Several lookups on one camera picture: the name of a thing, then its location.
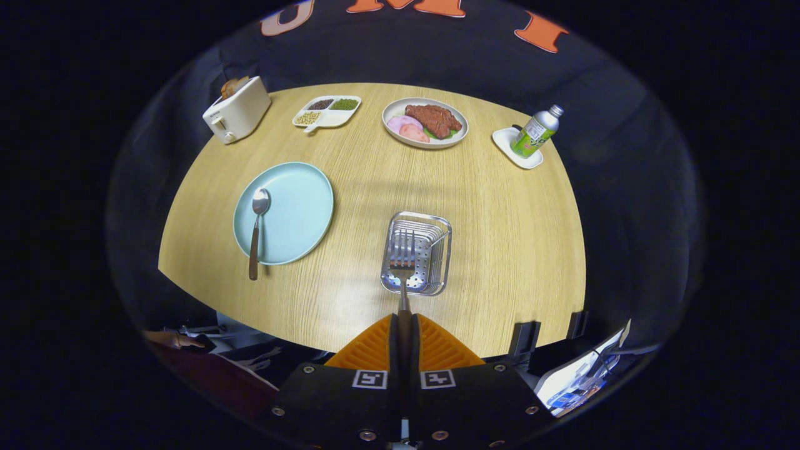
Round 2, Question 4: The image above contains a metal wire basket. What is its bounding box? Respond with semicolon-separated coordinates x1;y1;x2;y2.
380;211;453;296

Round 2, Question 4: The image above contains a black backdrop cloth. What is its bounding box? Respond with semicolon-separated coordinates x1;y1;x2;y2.
106;0;707;376

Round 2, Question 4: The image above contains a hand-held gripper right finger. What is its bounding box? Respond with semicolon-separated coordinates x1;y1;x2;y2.
406;314;556;448

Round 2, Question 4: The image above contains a wooden handled metal spoon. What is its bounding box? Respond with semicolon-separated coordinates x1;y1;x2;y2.
248;187;271;281

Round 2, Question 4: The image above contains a brown steak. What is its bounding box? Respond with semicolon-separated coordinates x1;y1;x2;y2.
405;104;463;139

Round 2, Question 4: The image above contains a white toaster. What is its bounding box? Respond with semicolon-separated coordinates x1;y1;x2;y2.
202;76;272;145

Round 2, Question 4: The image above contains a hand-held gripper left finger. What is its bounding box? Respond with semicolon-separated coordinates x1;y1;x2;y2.
270;314;404;448

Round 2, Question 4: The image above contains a white laptop screen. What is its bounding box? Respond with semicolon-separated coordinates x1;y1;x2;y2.
534;320;632;418

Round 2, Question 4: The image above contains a white square coaster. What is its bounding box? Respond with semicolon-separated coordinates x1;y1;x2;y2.
492;127;544;170

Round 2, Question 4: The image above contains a grey clutter pile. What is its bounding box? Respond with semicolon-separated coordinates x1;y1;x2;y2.
180;311;285;371

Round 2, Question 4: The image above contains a white round food plate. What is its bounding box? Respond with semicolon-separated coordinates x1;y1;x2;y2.
382;97;469;149

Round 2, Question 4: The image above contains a white divided dish with beans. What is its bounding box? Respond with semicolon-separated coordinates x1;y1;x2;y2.
292;95;363;134

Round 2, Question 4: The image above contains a green metal bottle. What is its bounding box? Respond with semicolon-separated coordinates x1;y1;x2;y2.
510;104;564;158

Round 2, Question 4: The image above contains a light blue plate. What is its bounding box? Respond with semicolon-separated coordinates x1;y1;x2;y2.
233;162;334;266

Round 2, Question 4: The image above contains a wooden handled metal fork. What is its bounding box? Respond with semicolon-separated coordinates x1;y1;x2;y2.
389;230;418;376

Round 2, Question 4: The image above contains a person's dark red clothing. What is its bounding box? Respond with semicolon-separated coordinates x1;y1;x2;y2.
150;342;279;427

